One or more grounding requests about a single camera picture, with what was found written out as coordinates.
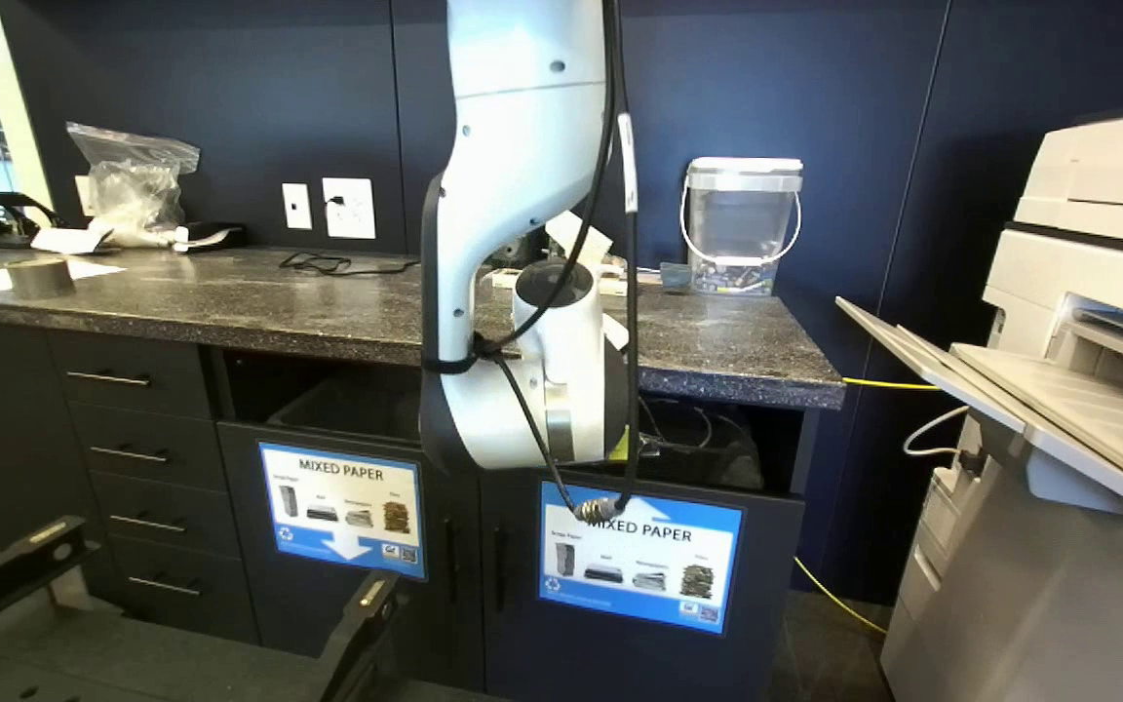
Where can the white folded paper piece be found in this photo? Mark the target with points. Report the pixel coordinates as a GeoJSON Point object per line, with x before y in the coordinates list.
{"type": "Point", "coordinates": [72, 240]}

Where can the large white wall outlet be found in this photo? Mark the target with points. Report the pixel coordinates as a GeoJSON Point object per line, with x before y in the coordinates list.
{"type": "Point", "coordinates": [347, 210]}

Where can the blue sign with down arrow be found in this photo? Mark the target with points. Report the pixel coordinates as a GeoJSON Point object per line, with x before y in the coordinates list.
{"type": "Point", "coordinates": [345, 509]}

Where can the black stand leg orange tip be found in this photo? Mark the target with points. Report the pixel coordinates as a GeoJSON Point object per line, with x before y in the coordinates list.
{"type": "Point", "coordinates": [11, 573]}

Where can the yellow wrist tag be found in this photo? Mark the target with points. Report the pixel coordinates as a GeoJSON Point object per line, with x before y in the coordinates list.
{"type": "Point", "coordinates": [622, 448]}

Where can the black lined waste bin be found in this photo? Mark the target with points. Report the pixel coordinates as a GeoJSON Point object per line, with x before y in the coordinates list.
{"type": "Point", "coordinates": [720, 454]}

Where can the white office printer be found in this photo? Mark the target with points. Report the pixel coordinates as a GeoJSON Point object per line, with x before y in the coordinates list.
{"type": "Point", "coordinates": [1071, 521]}

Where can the clear plastic bucket with lid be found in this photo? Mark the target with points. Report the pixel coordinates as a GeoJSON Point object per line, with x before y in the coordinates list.
{"type": "Point", "coordinates": [741, 230]}

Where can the clear plastic bag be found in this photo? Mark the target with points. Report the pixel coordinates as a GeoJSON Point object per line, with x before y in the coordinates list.
{"type": "Point", "coordinates": [134, 181]}

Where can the small white wall plate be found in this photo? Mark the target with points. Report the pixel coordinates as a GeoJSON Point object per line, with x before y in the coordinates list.
{"type": "Point", "coordinates": [297, 210]}

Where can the small grey box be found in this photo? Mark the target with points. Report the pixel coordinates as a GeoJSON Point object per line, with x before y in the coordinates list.
{"type": "Point", "coordinates": [676, 276]}

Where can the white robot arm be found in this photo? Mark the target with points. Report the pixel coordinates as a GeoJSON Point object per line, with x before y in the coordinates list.
{"type": "Point", "coordinates": [525, 158]}

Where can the blue sign with up arrow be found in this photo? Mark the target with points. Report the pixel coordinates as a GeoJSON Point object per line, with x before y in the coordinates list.
{"type": "Point", "coordinates": [666, 573]}

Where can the black counter cabinet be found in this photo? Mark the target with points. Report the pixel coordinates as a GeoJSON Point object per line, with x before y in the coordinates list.
{"type": "Point", "coordinates": [17, 430]}

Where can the small white paper slip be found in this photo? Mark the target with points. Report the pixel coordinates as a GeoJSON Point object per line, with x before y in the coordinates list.
{"type": "Point", "coordinates": [95, 269]}

